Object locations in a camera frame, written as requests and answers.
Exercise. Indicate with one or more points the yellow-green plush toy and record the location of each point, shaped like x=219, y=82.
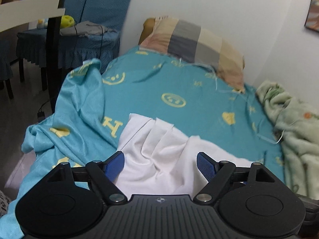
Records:
x=67, y=21

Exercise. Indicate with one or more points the black power adapter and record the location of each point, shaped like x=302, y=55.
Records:
x=41, y=115

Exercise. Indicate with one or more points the teal printed bed sheet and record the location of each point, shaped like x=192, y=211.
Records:
x=149, y=87

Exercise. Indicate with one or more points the brown pillow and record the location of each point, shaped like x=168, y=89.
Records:
x=147, y=28

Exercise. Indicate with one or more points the framed wall picture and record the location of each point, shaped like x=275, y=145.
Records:
x=313, y=15

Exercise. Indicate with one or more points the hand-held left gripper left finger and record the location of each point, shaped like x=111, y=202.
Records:
x=116, y=165

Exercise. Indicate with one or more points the white shirt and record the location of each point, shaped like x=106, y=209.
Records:
x=169, y=159

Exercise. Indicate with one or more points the plaid pillow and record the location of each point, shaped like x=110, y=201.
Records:
x=199, y=42

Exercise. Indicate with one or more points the grey cloth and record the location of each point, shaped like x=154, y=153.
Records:
x=87, y=28

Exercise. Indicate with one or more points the dining table with black legs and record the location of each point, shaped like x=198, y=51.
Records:
x=25, y=12

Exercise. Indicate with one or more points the black and white printed cloth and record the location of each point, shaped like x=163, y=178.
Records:
x=4, y=204

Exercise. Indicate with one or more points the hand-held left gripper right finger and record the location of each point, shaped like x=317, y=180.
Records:
x=205, y=166

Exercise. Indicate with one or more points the small pale toy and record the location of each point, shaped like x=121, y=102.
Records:
x=41, y=24

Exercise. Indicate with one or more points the green fleece printed blanket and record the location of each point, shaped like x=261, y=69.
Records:
x=299, y=142

